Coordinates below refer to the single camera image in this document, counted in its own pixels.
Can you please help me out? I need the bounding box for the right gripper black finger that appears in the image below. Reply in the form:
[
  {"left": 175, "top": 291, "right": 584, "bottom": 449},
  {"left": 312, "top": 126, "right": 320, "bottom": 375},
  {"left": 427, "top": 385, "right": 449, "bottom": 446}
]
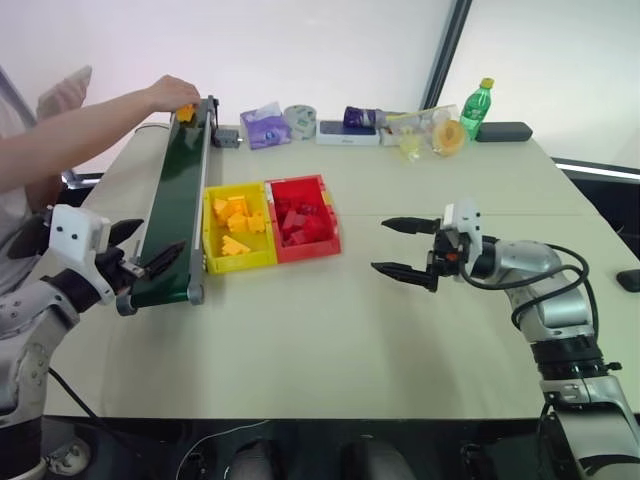
[
  {"left": 370, "top": 260, "right": 437, "bottom": 293},
  {"left": 380, "top": 215, "right": 445, "bottom": 237}
]

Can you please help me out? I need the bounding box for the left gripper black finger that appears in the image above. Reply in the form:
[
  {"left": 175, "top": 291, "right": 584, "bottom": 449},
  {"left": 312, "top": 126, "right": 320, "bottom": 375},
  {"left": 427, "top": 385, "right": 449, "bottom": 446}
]
[
  {"left": 141, "top": 240, "right": 188, "bottom": 279},
  {"left": 108, "top": 218, "right": 146, "bottom": 248}
]

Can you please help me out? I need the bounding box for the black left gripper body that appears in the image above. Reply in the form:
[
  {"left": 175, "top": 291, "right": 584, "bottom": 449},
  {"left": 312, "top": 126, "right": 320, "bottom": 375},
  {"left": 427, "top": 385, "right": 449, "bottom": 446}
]
[{"left": 95, "top": 245, "right": 149, "bottom": 297}]

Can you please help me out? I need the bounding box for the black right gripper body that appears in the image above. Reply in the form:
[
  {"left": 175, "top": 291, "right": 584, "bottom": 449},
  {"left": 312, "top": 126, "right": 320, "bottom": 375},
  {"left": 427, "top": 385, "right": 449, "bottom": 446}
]
[{"left": 425, "top": 228, "right": 473, "bottom": 294}]

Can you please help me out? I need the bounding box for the green conveyor belt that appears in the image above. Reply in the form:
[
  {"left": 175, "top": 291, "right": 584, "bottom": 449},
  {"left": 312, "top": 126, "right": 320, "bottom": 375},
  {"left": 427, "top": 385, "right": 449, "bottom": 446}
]
[{"left": 115, "top": 94, "right": 222, "bottom": 317}]

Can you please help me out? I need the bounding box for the person's bare hand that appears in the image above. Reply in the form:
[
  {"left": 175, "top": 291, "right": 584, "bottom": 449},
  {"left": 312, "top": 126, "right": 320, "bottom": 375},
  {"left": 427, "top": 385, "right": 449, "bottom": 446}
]
[{"left": 148, "top": 74, "right": 203, "bottom": 115}]

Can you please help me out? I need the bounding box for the metal chair bar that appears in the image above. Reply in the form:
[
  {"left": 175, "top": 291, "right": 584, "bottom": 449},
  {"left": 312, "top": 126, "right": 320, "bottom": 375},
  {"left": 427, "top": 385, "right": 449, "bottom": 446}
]
[{"left": 59, "top": 168, "right": 105, "bottom": 190}]

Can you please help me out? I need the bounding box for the yellow stepped building block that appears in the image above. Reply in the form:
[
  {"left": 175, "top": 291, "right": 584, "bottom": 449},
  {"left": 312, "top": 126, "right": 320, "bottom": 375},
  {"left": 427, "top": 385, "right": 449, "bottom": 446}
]
[{"left": 220, "top": 234, "right": 253, "bottom": 258}]

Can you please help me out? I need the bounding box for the yellow plastic bin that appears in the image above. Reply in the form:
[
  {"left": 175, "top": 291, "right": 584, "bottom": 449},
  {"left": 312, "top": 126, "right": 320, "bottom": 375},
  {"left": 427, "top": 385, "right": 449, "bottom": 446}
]
[{"left": 201, "top": 181, "right": 279, "bottom": 277}]

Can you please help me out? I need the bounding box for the red plastic bin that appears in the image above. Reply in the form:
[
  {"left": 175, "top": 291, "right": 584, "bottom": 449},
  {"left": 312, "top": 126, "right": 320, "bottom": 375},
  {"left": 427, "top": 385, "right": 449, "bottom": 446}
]
[{"left": 263, "top": 173, "right": 346, "bottom": 265}]

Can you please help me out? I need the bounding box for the yellow tape roll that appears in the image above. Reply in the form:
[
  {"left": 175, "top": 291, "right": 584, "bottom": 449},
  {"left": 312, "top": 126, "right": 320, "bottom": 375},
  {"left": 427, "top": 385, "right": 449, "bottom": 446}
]
[{"left": 430, "top": 118, "right": 468, "bottom": 158}]

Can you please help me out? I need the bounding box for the clear plastic bag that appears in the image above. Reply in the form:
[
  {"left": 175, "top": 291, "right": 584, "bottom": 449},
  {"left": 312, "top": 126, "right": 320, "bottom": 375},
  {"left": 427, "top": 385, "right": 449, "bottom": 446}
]
[{"left": 378, "top": 103, "right": 462, "bottom": 162}]

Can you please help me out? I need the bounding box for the flat white box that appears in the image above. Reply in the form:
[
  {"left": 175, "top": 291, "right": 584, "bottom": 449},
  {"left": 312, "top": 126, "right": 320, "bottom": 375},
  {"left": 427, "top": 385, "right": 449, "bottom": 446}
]
[{"left": 315, "top": 119, "right": 382, "bottom": 148}]

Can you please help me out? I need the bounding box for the purple snack packet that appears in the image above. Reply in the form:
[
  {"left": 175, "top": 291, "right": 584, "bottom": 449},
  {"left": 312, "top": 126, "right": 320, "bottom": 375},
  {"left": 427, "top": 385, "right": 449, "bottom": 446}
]
[{"left": 342, "top": 104, "right": 384, "bottom": 129}]

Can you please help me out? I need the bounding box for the long black case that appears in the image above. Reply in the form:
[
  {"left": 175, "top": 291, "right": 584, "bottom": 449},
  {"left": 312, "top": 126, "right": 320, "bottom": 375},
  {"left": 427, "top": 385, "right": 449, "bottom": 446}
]
[{"left": 474, "top": 120, "right": 534, "bottom": 144}]

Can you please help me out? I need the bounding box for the green plastic bottle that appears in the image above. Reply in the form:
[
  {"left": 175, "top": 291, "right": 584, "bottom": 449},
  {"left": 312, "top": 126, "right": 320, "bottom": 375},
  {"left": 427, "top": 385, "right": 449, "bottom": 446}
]
[{"left": 459, "top": 76, "right": 497, "bottom": 142}]

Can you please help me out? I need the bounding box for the grey tape roll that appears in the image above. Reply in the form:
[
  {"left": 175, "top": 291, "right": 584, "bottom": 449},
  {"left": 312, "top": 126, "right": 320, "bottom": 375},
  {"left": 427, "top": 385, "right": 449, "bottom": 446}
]
[{"left": 283, "top": 103, "right": 319, "bottom": 142}]

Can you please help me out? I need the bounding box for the purple tissue pack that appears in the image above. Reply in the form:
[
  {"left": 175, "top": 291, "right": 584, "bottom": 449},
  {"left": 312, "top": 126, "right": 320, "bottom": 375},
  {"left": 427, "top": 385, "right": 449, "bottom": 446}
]
[{"left": 239, "top": 100, "right": 293, "bottom": 151}]

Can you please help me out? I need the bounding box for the black computer mouse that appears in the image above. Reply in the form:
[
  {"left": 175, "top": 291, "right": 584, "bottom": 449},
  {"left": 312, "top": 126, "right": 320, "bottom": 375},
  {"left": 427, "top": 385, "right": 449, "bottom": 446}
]
[{"left": 615, "top": 268, "right": 640, "bottom": 294}]

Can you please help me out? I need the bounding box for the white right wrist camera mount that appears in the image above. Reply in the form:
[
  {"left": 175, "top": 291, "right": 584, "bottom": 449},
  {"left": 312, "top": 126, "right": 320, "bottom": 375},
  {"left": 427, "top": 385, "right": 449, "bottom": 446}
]
[{"left": 441, "top": 197, "right": 484, "bottom": 265}]

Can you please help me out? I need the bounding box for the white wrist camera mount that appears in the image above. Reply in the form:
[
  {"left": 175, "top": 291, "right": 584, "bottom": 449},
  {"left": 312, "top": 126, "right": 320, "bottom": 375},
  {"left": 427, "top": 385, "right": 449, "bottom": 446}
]
[
  {"left": 49, "top": 204, "right": 114, "bottom": 307},
  {"left": 441, "top": 197, "right": 484, "bottom": 265}
]

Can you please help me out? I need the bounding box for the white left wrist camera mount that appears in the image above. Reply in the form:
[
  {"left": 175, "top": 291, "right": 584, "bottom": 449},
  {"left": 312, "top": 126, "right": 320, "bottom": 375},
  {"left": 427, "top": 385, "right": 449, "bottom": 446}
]
[{"left": 49, "top": 204, "right": 114, "bottom": 307}]

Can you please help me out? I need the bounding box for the black floor cable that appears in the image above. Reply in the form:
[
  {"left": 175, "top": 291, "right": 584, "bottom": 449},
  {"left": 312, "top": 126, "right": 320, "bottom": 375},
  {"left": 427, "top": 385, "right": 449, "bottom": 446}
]
[{"left": 46, "top": 366, "right": 104, "bottom": 420}]

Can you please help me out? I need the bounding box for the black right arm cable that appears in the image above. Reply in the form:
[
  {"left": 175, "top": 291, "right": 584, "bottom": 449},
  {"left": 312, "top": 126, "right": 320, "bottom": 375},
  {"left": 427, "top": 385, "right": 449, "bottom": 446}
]
[{"left": 459, "top": 243, "right": 602, "bottom": 347}]

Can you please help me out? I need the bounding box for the dark window frame post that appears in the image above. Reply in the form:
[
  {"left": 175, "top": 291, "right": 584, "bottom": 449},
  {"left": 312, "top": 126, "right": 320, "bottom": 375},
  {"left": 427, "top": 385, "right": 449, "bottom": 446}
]
[{"left": 421, "top": 0, "right": 474, "bottom": 110}]

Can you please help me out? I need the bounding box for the thin white cable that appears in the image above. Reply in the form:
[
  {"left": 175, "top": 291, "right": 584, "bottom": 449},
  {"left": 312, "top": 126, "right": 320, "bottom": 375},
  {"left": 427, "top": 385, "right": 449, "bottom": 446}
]
[{"left": 181, "top": 418, "right": 272, "bottom": 480}]

